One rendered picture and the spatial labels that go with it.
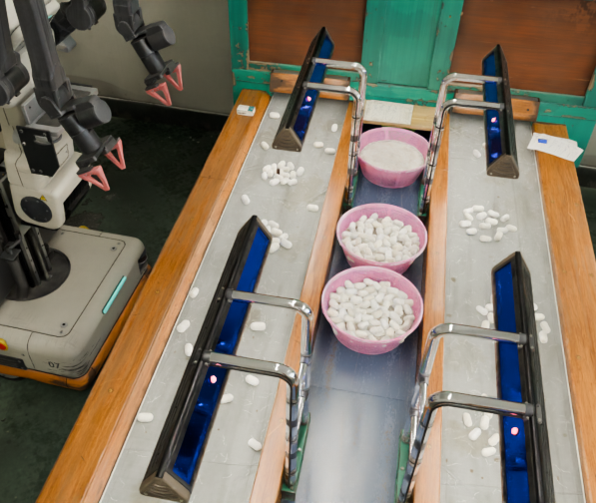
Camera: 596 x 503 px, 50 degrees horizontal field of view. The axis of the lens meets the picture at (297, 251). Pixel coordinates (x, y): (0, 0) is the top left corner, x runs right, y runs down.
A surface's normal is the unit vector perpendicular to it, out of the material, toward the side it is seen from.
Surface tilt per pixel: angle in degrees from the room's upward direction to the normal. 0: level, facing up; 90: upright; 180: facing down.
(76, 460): 0
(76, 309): 0
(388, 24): 90
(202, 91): 90
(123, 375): 0
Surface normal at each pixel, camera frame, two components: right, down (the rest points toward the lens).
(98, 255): 0.02, -0.73
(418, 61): -0.18, 0.68
